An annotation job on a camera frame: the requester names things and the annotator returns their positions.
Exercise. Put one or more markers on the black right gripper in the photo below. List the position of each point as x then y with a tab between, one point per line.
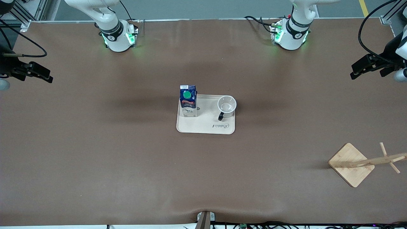
7	65

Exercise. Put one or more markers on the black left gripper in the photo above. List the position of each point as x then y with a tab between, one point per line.
387	53

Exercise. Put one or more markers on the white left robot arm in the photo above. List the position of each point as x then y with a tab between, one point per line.
292	41

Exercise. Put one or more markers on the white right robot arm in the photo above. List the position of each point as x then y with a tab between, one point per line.
118	43

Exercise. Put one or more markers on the wooden mug rack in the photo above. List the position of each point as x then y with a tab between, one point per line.
349	159

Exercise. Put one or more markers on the brown table mat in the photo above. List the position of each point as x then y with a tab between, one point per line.
127	159

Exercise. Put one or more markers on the cream rabbit print tray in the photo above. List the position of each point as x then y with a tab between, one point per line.
206	122

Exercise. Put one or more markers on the small green circuit board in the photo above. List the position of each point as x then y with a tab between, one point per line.
243	226

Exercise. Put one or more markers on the aluminium frame profile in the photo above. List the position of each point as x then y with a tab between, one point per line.
385	19
25	26

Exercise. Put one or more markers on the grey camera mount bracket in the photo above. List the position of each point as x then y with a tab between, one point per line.
205	221

